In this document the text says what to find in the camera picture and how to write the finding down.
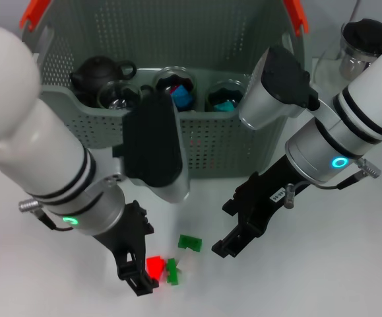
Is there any glass teacup with black holder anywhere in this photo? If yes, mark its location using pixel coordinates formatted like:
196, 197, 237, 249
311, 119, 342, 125
97, 80, 145, 112
140, 65, 199, 112
205, 80, 247, 113

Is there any green stepped building brick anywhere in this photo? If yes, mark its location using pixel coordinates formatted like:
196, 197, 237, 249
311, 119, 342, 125
166, 258, 180, 285

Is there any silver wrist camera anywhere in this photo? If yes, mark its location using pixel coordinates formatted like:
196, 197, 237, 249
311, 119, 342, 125
111, 88, 191, 204
238, 46, 320, 130

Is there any orange-red sloped building brick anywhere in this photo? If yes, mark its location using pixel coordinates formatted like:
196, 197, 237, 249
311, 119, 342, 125
146, 256, 165, 281

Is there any dark green building brick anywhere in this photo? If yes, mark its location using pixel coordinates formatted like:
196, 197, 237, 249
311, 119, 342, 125
177, 233, 203, 252

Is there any grey-green perforated storage bin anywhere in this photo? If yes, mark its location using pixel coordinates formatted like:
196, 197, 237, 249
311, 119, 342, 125
20, 0, 310, 181

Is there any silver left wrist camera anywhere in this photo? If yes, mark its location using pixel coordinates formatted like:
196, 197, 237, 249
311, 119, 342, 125
111, 88, 191, 204

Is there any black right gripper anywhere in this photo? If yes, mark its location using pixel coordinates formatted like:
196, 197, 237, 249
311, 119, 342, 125
212, 158, 310, 260

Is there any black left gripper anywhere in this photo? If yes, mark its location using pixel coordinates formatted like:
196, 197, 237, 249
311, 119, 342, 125
93, 199, 154, 297

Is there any orange bin handle clip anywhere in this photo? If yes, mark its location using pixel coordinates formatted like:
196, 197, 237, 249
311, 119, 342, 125
282, 0, 310, 36
19, 0, 51, 32

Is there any teal building brick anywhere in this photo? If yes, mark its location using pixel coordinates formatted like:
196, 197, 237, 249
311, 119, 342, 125
213, 100, 238, 112

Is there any blue building brick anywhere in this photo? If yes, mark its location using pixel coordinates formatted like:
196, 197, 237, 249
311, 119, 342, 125
170, 85, 193, 110

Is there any thin black wall cable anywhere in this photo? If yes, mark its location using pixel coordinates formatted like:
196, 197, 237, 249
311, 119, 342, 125
348, 0, 362, 22

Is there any glass pitcher with black lid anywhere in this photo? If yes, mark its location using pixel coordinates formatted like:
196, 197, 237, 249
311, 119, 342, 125
315, 18, 382, 82

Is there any black clay teapot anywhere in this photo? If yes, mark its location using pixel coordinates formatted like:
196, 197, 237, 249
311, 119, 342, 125
69, 56, 138, 100

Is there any right gripper cable with plug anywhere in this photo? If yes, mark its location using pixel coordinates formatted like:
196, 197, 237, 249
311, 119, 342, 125
284, 158, 382, 209

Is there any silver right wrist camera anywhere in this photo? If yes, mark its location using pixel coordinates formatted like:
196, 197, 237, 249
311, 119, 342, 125
238, 46, 320, 130

